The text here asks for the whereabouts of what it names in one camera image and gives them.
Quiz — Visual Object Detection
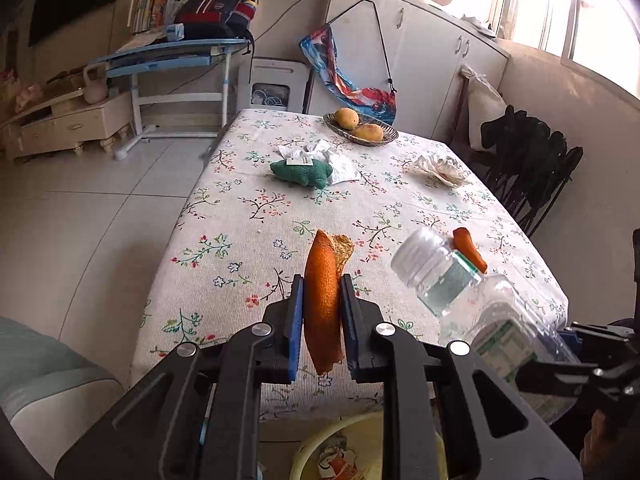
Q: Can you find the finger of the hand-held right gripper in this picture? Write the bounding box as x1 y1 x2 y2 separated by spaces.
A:
562 322 636 350
515 357 608 402

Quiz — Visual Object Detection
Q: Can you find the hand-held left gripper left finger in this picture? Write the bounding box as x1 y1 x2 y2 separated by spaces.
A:
55 275 306 480

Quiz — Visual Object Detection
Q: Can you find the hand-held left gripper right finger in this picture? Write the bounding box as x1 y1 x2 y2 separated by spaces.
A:
340 275 583 480

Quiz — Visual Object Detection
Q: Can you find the orange peel with pith flap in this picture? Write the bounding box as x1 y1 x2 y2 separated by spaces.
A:
304 230 356 376

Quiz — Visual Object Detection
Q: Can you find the clear plastic bottle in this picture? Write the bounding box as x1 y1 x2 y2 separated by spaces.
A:
390 226 581 423

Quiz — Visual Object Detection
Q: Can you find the yellow plastic basin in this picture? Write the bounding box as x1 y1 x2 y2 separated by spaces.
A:
290 410 448 480

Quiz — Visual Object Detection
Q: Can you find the red snack wrapper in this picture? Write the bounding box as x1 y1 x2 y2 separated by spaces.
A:
317 442 366 480

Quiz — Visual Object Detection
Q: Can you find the person's right hand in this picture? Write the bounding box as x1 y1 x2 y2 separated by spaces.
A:
582 407 626 471

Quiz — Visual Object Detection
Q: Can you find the floral tablecloth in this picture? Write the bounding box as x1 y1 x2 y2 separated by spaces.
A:
127 109 568 421

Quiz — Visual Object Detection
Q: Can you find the small orange peel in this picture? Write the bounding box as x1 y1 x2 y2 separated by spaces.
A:
452 227 488 274

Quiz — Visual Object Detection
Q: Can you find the green fuzzy cloth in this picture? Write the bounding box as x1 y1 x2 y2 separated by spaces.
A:
270 157 333 190

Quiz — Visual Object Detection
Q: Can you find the black folding chair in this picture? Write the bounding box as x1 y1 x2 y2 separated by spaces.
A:
481 105 583 236

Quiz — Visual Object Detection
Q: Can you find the crumpled white paper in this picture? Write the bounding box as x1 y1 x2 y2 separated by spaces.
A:
412 155 471 188

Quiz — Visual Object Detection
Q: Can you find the long yellow mango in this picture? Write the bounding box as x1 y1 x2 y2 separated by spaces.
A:
353 123 385 143

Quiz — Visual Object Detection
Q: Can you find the woven fruit plate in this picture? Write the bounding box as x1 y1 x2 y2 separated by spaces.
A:
323 111 399 147

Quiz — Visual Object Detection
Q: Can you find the white pillow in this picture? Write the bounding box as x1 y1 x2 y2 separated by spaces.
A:
465 72 508 151

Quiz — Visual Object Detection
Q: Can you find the colourful printed bag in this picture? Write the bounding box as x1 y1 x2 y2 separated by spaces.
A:
299 0 398 126

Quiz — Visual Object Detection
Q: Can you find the teal seat cushion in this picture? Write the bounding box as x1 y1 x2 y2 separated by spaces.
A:
0 316 126 480

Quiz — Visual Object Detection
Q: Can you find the white cupboard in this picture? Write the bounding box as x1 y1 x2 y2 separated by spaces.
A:
305 0 511 143

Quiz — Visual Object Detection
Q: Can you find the blue study desk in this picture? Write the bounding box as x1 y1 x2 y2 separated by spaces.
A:
85 37 253 161

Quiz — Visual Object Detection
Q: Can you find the white television cabinet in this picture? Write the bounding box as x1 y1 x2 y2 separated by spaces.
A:
0 87 133 163

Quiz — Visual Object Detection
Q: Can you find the window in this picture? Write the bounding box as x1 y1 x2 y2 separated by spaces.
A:
500 0 640 91

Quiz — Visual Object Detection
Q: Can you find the dark school backpack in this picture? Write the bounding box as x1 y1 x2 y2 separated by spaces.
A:
174 0 260 41

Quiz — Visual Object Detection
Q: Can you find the row of books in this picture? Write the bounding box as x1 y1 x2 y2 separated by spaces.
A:
127 0 191 36

